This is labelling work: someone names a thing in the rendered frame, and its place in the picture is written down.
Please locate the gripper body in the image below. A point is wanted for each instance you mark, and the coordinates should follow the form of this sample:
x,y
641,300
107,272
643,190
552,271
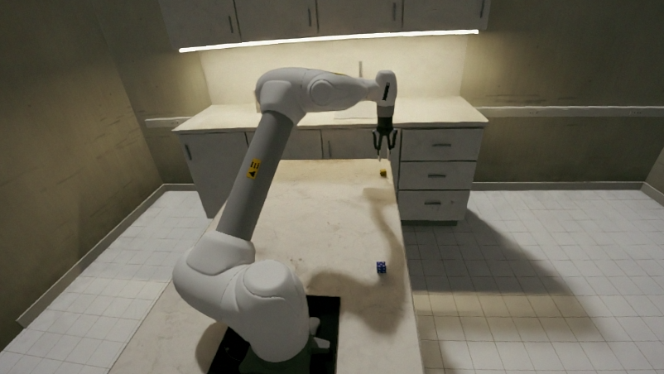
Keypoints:
x,y
384,123

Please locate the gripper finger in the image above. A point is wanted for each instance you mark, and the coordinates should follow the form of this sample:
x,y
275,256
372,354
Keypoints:
x,y
395,131
374,132

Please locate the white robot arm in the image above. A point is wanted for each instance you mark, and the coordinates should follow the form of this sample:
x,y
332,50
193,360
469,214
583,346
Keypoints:
x,y
270,310

